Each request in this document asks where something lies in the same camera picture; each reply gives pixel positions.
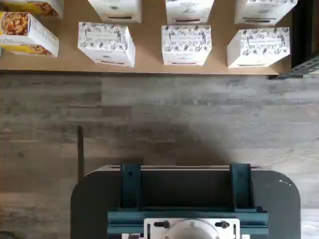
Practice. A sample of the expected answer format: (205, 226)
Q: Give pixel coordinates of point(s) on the white floral print box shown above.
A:
(189, 10)
(104, 42)
(264, 10)
(259, 47)
(117, 8)
(185, 44)

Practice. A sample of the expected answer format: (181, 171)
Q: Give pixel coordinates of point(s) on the yellow nut snack box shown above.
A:
(22, 27)
(37, 6)

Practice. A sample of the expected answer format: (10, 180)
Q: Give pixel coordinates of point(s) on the black floor rod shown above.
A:
(80, 154)

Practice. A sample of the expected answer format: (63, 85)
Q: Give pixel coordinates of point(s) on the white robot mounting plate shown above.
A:
(152, 231)

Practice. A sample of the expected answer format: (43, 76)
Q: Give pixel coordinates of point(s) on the dark robot cart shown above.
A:
(281, 206)

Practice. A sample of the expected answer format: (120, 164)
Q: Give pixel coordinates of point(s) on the teal metal mounting frame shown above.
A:
(129, 186)

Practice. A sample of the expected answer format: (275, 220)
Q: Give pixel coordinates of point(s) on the black metal shelf frame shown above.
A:
(304, 32)

